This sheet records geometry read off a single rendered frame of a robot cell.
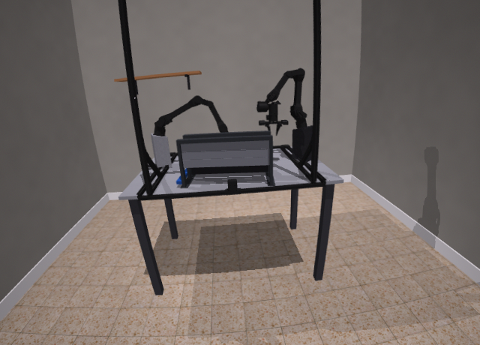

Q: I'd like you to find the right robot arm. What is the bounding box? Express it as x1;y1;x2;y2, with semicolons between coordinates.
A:
256;68;307;129

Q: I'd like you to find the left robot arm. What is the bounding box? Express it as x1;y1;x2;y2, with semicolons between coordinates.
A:
154;95;229;137

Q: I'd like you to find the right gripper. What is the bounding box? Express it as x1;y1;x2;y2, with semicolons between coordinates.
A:
259;112;289;136

